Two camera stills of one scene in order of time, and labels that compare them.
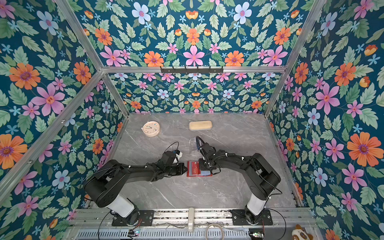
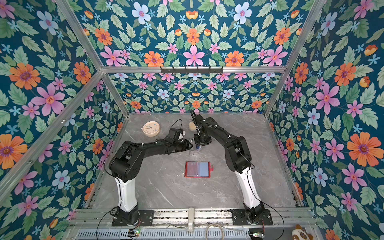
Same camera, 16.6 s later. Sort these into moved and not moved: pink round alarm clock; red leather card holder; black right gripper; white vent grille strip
Moved: black right gripper
Not moved: white vent grille strip; pink round alarm clock; red leather card holder
